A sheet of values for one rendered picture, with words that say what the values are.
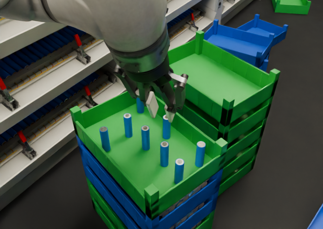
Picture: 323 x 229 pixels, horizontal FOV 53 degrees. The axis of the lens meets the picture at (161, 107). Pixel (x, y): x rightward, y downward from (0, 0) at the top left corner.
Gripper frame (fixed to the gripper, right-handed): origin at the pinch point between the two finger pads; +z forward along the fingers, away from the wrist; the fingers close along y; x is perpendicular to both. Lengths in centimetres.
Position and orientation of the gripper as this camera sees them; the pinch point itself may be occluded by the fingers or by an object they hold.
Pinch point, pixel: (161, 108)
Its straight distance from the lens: 68.1
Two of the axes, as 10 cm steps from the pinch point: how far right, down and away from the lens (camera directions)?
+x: 3.2, -8.7, 3.7
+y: 9.4, 2.3, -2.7
